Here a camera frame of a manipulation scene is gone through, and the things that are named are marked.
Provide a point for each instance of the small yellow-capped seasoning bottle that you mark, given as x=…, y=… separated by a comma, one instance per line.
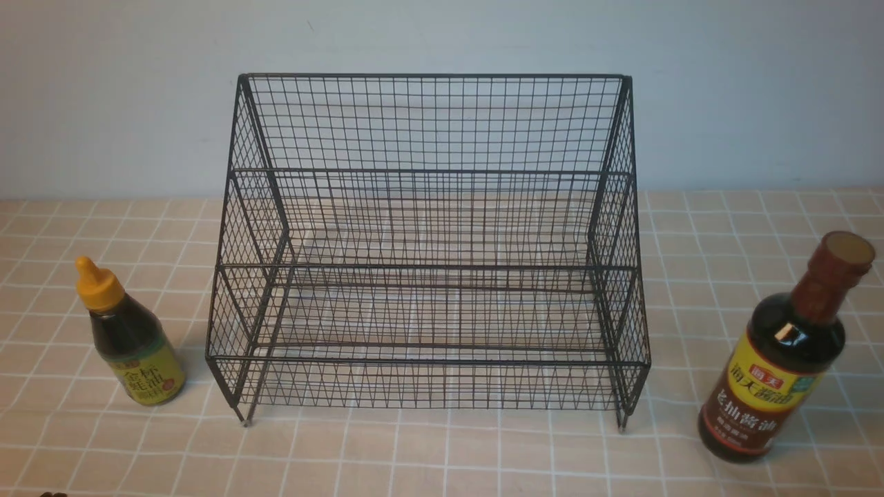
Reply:
x=129, y=338

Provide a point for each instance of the black wire mesh rack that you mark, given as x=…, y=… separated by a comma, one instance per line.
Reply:
x=430, y=242

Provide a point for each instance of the dark soy sauce bottle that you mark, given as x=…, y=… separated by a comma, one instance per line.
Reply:
x=790, y=342

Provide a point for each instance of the beige checkered tablecloth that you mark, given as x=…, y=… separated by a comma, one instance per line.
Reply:
x=708, y=257

